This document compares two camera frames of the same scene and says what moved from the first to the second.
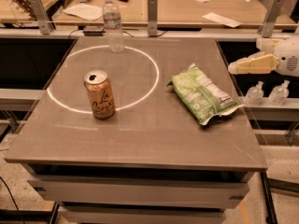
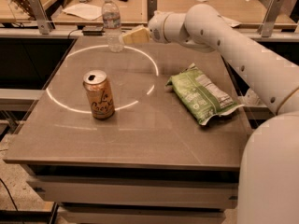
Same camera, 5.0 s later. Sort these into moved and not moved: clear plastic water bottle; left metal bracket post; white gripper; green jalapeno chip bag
Moved: white gripper
Not moved: clear plastic water bottle; green jalapeno chip bag; left metal bracket post
